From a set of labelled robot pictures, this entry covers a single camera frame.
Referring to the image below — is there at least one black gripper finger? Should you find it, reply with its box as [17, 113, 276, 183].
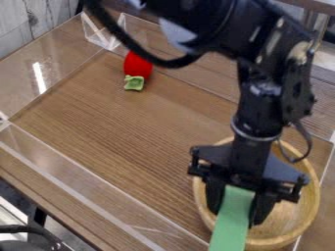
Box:
[249, 190, 278, 226]
[205, 176, 225, 215]

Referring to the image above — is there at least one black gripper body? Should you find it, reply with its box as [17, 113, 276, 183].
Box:
[188, 143, 309, 203]

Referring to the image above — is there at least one green stick block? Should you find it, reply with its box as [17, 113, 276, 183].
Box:
[208, 185, 253, 251]

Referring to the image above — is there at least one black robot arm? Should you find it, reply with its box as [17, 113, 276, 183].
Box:
[83, 0, 314, 226]

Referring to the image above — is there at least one brown wooden bowl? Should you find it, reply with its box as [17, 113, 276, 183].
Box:
[190, 136, 321, 251]

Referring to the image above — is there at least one red plush strawberry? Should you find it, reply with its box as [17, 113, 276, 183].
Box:
[122, 51, 153, 91]

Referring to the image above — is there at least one clear acrylic tray wall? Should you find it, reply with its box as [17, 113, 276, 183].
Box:
[0, 9, 335, 251]

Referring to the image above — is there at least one black cable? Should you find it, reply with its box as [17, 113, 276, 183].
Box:
[0, 225, 59, 246]

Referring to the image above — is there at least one clear acrylic corner bracket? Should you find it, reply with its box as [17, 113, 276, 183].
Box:
[79, 12, 120, 51]

